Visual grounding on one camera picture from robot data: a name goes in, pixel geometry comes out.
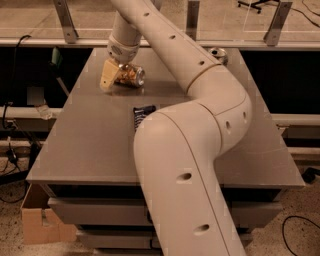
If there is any dark blue snack bag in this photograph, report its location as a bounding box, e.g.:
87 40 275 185
133 105 156 130

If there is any left metal railing bracket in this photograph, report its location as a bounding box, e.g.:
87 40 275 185
53 0 78 44

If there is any orange soda can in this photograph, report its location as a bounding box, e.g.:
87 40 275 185
115 64 145 88

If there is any middle metal railing bracket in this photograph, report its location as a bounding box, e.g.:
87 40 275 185
186 0 200 40

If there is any green handled tool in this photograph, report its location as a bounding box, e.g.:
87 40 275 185
49 47 69 96

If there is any metal railing bracket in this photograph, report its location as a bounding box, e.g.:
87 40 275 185
263 0 293 46
186 0 200 40
53 0 78 44

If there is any white green soda can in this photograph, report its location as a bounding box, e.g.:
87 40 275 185
208 47 228 66

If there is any black office chair base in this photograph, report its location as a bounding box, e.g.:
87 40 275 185
237 0 279 14

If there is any grey drawer cabinet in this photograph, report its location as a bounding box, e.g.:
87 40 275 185
29 49 303 256

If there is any horizontal metal rail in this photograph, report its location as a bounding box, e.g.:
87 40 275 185
0 37 320 52

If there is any brown cardboard box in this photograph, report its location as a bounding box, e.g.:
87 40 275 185
21 184 76 245

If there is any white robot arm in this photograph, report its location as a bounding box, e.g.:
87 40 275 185
108 0 252 256

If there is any black cable at left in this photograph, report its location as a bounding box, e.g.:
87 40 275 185
1 34 33 131

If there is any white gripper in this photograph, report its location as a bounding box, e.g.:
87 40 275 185
100 35 139 92

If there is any black cable on floor right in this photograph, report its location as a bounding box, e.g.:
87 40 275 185
281 215 320 256

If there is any right metal railing bracket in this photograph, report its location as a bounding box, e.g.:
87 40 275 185
263 0 293 46

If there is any clear plastic water bottle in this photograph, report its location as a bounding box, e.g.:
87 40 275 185
36 104 53 120

